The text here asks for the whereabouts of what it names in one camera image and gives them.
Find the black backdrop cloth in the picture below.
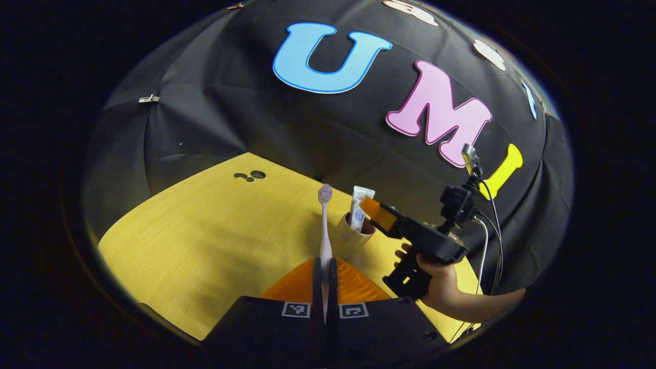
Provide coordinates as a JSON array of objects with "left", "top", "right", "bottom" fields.
[{"left": 82, "top": 0, "right": 575, "bottom": 308}]

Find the black cable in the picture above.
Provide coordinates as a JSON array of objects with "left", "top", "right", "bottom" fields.
[{"left": 479, "top": 179, "right": 505, "bottom": 296}]

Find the white cable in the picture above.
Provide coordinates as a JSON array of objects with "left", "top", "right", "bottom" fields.
[{"left": 448, "top": 218, "right": 491, "bottom": 344}]

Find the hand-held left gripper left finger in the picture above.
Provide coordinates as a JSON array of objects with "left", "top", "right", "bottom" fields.
[{"left": 205, "top": 257, "right": 326, "bottom": 363}]

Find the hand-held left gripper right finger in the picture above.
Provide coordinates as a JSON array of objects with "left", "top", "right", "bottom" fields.
[{"left": 326, "top": 257, "right": 452, "bottom": 363}]

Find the white toothpaste tube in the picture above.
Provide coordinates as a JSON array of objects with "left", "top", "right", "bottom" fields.
[{"left": 350, "top": 186, "right": 376, "bottom": 233}]

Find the beige cup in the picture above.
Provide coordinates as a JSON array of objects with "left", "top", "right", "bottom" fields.
[{"left": 336, "top": 211, "right": 377, "bottom": 262}]

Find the pink toothbrush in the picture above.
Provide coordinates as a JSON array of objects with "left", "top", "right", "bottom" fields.
[{"left": 317, "top": 184, "right": 334, "bottom": 321}]

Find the wooden desktop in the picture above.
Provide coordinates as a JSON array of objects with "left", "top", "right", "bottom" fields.
[{"left": 97, "top": 152, "right": 482, "bottom": 342}]

